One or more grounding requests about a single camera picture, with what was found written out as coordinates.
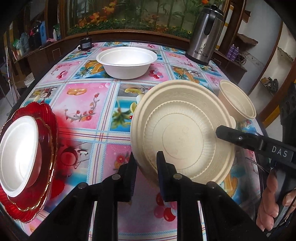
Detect small beige paper bowl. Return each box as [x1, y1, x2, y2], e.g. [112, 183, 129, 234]
[218, 80, 256, 122]

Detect small red scalloped bowl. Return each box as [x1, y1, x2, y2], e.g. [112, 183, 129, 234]
[4, 118, 56, 212]

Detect beige ribbed paper plate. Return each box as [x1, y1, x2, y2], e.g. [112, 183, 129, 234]
[130, 80, 235, 184]

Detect white paper plate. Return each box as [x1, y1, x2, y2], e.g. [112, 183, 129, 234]
[1, 115, 42, 197]

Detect large red scalloped plate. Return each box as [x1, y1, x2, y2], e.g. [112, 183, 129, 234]
[1, 102, 58, 223]

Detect large white paper bowl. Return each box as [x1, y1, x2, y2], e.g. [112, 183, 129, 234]
[96, 46, 158, 80]

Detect person's right hand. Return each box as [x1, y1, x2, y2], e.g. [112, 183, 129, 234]
[256, 167, 296, 232]

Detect purple bottles on shelf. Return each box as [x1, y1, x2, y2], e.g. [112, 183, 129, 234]
[226, 44, 239, 61]

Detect colourful floral tablecloth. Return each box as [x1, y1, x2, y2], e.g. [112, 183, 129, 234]
[16, 42, 260, 240]

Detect stainless steel thermos jug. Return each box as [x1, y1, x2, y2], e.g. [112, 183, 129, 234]
[185, 4, 224, 66]

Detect flower mural panel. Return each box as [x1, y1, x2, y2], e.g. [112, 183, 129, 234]
[66, 0, 224, 39]

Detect wooden sideboard counter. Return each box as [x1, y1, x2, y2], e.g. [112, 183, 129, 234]
[14, 29, 248, 84]

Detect small black round device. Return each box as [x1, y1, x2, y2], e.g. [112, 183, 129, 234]
[78, 37, 92, 51]

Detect blue plastic container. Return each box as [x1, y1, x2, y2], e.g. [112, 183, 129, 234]
[40, 21, 47, 46]

